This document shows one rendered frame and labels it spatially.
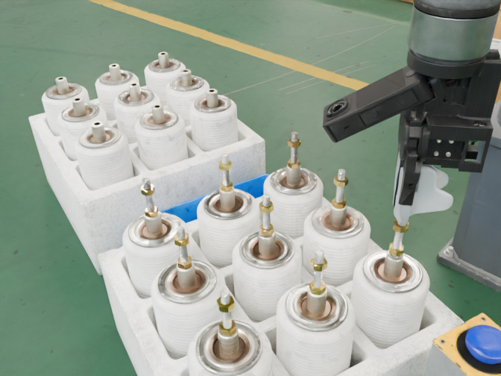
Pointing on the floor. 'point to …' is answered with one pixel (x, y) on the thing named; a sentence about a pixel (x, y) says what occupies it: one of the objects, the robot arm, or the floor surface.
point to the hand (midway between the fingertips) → (396, 212)
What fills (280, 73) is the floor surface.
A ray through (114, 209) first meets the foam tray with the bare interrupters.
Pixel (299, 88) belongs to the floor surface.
